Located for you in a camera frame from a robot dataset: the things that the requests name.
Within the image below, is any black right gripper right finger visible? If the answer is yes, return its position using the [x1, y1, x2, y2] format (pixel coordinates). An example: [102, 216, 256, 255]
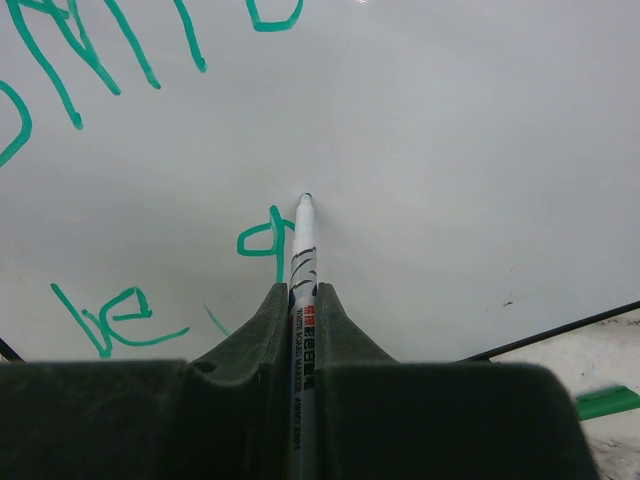
[316, 283, 598, 479]

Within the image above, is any black framed whiteboard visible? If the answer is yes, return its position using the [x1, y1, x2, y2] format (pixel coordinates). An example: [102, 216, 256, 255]
[1, 1, 639, 361]

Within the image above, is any green marker cap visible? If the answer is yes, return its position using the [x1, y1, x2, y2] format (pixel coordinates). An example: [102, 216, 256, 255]
[576, 386, 640, 421]

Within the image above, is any green white marker pen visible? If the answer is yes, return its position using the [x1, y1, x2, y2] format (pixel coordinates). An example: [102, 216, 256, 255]
[288, 193, 318, 479]

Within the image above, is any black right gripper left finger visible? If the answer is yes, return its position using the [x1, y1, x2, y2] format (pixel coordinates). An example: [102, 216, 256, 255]
[1, 284, 289, 479]

